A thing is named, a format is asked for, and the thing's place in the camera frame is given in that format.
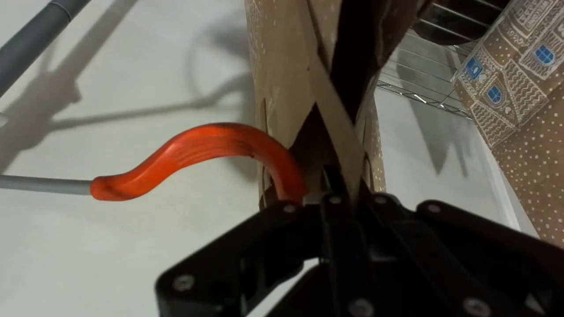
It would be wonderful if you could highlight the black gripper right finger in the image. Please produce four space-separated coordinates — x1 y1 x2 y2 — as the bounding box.
350 174 564 317

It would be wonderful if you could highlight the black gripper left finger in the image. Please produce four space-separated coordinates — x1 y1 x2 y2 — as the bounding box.
153 166 375 317

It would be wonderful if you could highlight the brown dotted paper bag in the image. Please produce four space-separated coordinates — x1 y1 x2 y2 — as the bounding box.
241 0 440 208
452 0 564 250

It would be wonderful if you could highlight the grey metal stand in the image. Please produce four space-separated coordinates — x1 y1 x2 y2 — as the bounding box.
0 0 96 197

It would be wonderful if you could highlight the orange hook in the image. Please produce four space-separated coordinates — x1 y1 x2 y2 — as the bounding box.
88 120 308 206

